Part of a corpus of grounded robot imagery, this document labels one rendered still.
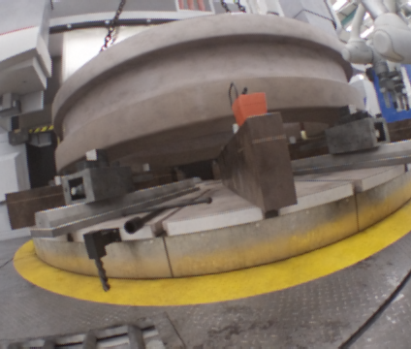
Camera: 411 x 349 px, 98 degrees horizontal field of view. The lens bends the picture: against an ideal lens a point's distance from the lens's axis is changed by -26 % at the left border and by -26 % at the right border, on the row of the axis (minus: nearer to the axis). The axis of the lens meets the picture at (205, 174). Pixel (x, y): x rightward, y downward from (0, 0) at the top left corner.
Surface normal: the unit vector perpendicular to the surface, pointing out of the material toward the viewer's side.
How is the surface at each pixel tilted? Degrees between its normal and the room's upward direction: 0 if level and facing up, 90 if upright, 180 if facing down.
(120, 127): 90
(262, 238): 90
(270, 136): 90
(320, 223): 90
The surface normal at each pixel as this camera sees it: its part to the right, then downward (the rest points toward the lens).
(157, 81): -0.18, 0.04
